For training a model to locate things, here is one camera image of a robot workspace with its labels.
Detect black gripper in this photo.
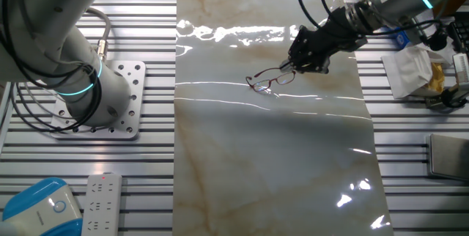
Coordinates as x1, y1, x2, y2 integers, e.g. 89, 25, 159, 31
280, 7, 369, 75

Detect dark red framed glasses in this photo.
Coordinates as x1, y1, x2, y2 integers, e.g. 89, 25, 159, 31
245, 66, 297, 93

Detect blue tissue pack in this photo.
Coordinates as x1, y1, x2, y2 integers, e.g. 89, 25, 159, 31
388, 26, 411, 50

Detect crumpled white tissue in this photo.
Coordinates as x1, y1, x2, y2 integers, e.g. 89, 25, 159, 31
380, 8, 455, 100

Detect marble pattern mat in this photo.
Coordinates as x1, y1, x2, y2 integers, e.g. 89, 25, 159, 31
171, 0, 395, 236

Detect yellow crumpled wrapper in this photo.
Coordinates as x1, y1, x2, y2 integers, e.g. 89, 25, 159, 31
426, 62, 446, 94

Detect black keyboard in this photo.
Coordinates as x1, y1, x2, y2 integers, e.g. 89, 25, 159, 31
447, 11, 469, 54

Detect grey flat metal box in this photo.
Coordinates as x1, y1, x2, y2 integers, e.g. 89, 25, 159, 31
427, 133, 469, 182

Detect white power strip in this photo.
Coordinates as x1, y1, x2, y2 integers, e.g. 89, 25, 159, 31
81, 172, 123, 236

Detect blue white control pendant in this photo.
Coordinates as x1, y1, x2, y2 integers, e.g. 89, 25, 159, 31
0, 177, 84, 236

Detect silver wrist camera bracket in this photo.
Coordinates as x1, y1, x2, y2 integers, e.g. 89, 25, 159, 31
405, 18, 428, 46

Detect black velcro cable wrap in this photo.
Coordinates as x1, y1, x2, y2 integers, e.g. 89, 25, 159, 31
426, 29, 448, 52

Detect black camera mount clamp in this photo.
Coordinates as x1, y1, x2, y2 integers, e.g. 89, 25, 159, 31
424, 86, 469, 111

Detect silver finned camera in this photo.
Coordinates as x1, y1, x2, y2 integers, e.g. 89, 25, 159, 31
452, 52, 469, 91

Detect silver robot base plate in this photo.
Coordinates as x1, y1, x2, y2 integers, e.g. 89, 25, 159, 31
49, 59, 147, 141

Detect thick grey base cable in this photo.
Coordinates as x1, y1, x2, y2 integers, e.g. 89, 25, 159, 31
86, 7, 113, 63

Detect looped black cable bundle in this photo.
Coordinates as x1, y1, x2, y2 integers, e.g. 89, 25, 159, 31
0, 0, 103, 133

